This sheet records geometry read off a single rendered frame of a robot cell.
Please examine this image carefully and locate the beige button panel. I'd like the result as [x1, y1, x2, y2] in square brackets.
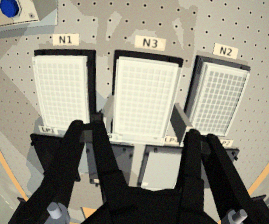
[0, 0, 58, 32]

